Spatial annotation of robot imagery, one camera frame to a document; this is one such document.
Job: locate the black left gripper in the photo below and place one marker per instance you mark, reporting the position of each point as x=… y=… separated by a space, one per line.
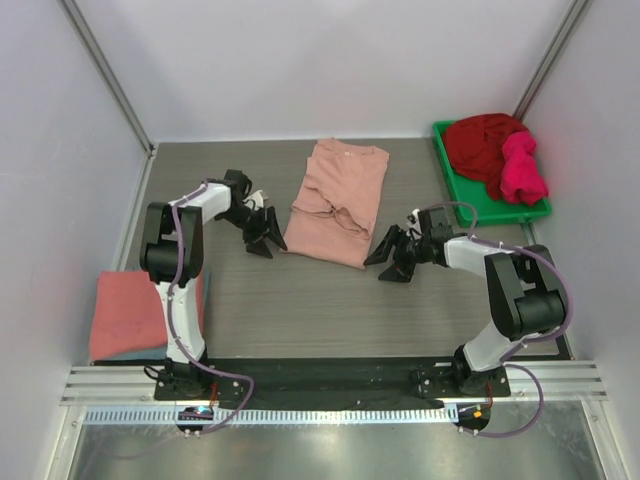
x=266 y=226

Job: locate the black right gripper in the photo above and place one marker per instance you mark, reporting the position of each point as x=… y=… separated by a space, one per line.
x=405 y=248

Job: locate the pink printed t shirt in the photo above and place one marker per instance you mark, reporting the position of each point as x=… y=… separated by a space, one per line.
x=334 y=214

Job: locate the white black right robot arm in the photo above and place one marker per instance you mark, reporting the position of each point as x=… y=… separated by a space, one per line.
x=529 y=300

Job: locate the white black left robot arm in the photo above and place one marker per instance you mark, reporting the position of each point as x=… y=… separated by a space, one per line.
x=172 y=255

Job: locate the green plastic bin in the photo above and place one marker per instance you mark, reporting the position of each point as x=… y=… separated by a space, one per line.
x=461 y=189

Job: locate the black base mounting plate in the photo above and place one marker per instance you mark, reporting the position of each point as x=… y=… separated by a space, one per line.
x=297 y=383

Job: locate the dark red t shirt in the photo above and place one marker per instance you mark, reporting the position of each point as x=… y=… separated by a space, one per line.
x=474 y=148

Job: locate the magenta t shirt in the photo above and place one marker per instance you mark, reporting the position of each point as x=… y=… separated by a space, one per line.
x=521 y=182

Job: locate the folded salmon t shirt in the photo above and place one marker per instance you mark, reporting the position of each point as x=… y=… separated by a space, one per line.
x=130 y=315

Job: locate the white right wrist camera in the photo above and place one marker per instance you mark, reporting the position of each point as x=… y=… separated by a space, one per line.
x=414 y=230

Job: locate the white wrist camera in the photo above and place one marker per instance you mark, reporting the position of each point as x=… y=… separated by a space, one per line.
x=256 y=200
x=414 y=230

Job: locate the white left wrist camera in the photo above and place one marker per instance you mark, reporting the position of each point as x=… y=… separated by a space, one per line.
x=256 y=200

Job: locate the white slotted cable duct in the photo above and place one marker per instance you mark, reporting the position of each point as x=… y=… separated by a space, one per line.
x=183 y=416

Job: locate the aluminium front frame rail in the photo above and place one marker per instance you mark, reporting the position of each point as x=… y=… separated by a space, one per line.
x=128 y=385

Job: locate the left aluminium corner post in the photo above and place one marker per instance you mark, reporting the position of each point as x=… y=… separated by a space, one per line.
x=98 y=58

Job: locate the aluminium corner post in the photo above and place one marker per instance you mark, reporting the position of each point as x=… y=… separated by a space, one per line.
x=98 y=58
x=568 y=26

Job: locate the right aluminium corner post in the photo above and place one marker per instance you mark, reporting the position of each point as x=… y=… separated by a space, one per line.
x=568 y=26

